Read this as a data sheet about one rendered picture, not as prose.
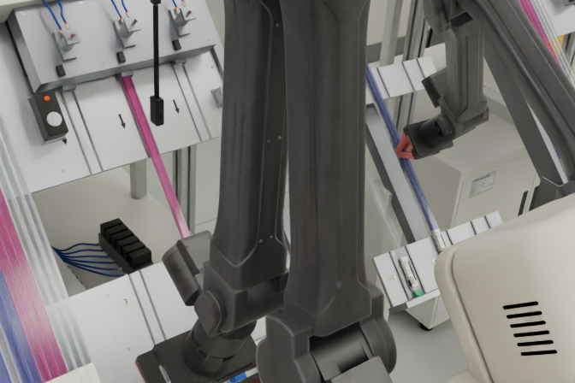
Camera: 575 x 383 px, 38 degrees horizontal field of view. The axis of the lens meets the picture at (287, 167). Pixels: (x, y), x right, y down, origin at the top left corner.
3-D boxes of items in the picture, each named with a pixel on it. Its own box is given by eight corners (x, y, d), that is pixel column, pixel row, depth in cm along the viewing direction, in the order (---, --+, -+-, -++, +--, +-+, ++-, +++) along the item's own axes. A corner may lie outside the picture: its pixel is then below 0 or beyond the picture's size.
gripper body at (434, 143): (400, 128, 165) (424, 114, 159) (435, 119, 171) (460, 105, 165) (412, 159, 164) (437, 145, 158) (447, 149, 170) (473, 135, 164)
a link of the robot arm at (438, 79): (447, 133, 150) (490, 112, 150) (417, 76, 151) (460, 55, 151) (437, 141, 162) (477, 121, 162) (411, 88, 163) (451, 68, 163)
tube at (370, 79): (451, 267, 170) (454, 265, 169) (446, 268, 169) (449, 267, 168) (355, 42, 178) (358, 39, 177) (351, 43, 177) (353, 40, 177)
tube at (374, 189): (419, 295, 164) (423, 294, 164) (414, 297, 164) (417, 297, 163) (323, 62, 173) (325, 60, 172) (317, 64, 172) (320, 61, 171)
